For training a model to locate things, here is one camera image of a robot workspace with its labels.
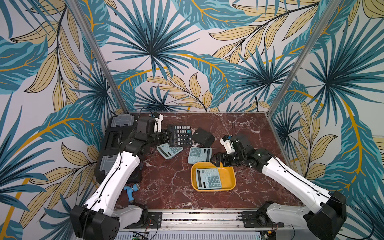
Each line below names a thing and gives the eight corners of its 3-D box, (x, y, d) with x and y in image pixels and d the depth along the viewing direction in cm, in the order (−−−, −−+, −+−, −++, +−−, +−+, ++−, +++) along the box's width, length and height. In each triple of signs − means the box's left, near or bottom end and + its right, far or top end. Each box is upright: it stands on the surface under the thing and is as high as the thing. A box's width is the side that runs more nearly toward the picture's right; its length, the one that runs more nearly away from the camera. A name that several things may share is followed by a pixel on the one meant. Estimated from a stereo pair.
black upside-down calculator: (189, 139, 106) (189, 136, 103) (199, 129, 112) (199, 126, 108) (206, 151, 101) (207, 147, 97) (216, 140, 106) (217, 136, 103)
